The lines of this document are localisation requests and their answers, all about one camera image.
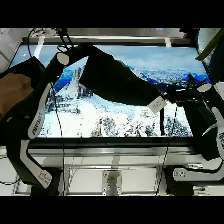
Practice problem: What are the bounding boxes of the black garment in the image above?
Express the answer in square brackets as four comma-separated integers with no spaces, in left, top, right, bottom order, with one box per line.
[71,42,168,116]
[0,55,47,88]

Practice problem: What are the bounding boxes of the brown clothes hanger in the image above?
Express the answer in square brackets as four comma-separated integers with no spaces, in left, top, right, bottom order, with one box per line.
[195,28,224,62]

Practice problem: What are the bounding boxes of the brown garment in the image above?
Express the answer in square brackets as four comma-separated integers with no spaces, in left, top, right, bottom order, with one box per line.
[0,72,35,117]

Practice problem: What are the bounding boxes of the black cable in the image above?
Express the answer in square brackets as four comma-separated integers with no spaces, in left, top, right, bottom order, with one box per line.
[155,102,180,196]
[27,28,74,55]
[49,85,67,196]

